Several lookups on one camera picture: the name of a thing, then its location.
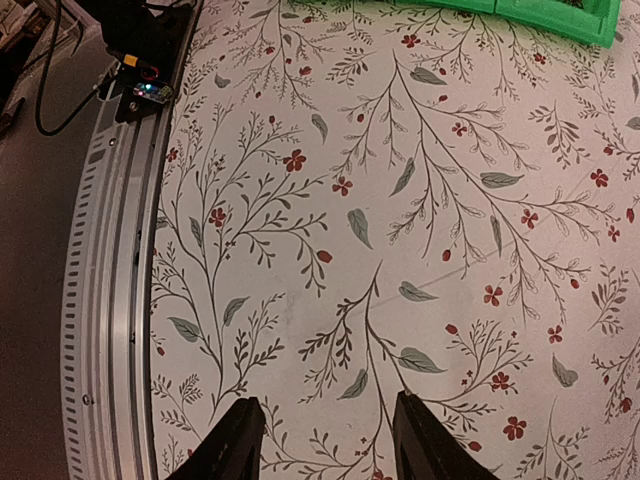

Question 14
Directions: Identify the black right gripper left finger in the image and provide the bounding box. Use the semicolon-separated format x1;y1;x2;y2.
167;397;265;480

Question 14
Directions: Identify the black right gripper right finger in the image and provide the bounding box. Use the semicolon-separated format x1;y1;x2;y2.
392;391;495;480

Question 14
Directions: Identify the green plastic bin near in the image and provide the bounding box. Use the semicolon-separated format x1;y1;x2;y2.
495;0;621;48

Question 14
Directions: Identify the black power cable outside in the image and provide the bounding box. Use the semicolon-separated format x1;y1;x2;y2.
33;0;109;137

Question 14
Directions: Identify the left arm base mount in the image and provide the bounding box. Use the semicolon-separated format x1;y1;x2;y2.
97;1;201;124

